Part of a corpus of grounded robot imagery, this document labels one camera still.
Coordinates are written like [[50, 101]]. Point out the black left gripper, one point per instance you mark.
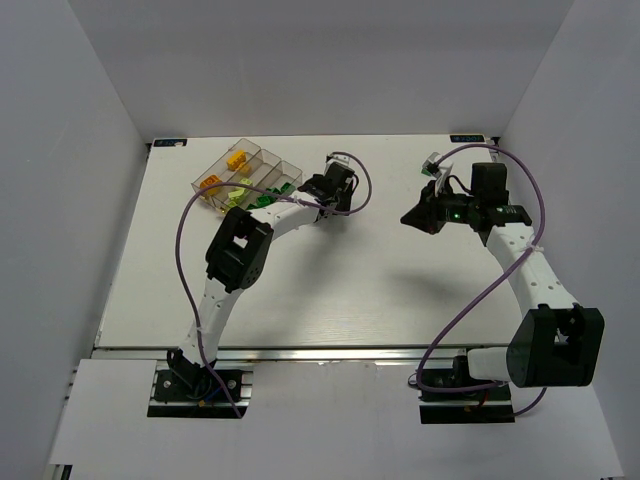
[[319, 184]]

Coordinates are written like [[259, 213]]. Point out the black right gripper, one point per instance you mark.
[[432, 208]]

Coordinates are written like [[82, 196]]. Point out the green 2x4 lego brick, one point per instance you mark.
[[263, 201]]

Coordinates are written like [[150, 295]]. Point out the pale green small lego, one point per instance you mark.
[[237, 194]]

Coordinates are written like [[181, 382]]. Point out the orange long lego brick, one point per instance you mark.
[[236, 160]]

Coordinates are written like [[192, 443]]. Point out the orange round printed lego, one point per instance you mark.
[[210, 185]]

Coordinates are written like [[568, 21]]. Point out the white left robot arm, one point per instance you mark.
[[237, 254]]

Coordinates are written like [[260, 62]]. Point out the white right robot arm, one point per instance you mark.
[[558, 341]]

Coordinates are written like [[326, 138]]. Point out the blue right corner label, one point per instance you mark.
[[467, 138]]

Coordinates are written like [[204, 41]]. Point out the blue corner label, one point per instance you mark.
[[169, 142], [467, 138]]

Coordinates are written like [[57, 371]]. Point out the clear three-compartment organizer tray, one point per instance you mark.
[[246, 176]]

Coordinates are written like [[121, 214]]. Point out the blue left corner label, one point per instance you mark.
[[169, 142]]

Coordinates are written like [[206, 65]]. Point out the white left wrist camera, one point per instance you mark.
[[337, 158]]

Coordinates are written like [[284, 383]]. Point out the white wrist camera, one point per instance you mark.
[[337, 158], [439, 168]]

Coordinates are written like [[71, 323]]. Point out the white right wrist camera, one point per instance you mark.
[[439, 168]]

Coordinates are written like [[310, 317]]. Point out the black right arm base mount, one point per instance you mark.
[[487, 406]]

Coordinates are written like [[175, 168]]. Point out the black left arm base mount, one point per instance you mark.
[[182, 390]]

